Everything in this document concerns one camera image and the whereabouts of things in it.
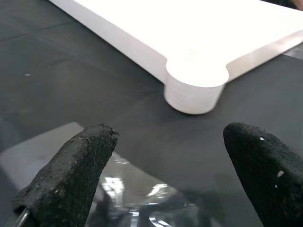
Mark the black tablecloth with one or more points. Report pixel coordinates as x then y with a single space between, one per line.
71 82

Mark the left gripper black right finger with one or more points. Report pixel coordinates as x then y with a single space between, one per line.
267 175

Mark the clear plastic bag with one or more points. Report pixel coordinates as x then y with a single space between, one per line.
142 203

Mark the white plastic children table top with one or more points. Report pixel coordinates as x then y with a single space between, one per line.
189 28

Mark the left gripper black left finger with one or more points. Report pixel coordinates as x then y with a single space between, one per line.
68 175

